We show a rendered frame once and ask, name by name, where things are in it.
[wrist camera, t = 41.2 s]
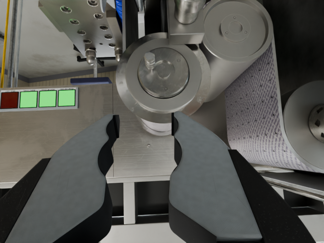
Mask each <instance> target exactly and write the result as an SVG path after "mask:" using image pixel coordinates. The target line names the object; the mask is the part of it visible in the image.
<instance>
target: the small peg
mask: <svg viewBox="0 0 324 243"><path fill-rule="evenodd" d="M144 58H145V64H146V67H147V68H148V69H153V68H155V55H154V53H153V52H146V53H145V55H144Z"/></svg>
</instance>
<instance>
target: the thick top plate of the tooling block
mask: <svg viewBox="0 0 324 243"><path fill-rule="evenodd" d="M39 2H40V3H41V4H42V5H43V7H44V8H45V9H46V10H47V12H48V13H49V14H50V15H51V17H52V18H53V19H54V20H55V22H57V24H58V25H59V26H60V27H61V29H62V30H63V31H64V32H65V34H66V35H67V36H68V37H69V39H70V40H71V41H72V42H73V44H74V45H75V46H76V47H77V48H78V50H79V51H80V52H81V54H82V55H83V56H84V57H85V50H86V49H93V50H95V51H96V52H97V53H96V57H114V56H115V52H114V49H116V48H122V40H115V38H114V36H113V33H112V31H111V29H110V26H109V24H108V21H107V18H106V11H116V9H115V8H113V7H112V6H110V5H109V4H108V3H106V8H105V12H104V13H103V12H102V11H101V6H100V0H39ZM85 58H86V57H85Z"/></svg>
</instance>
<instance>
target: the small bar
mask: <svg viewBox="0 0 324 243"><path fill-rule="evenodd" d="M106 18H107V21H108V24H109V26H110V29H111V31H112V33H113V36H114V38H115V40H122V27H121V25H120V22H119V18H118V15H117V12H116V11H106Z"/></svg>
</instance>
